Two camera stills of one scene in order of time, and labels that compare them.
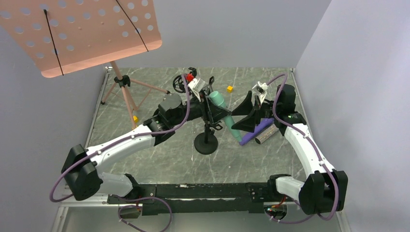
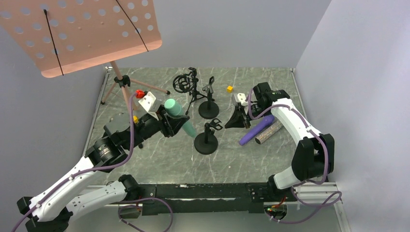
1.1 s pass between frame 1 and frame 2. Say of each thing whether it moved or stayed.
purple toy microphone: stayed
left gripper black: moved
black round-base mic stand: stayed
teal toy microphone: moved
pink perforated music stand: stayed
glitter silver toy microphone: stayed
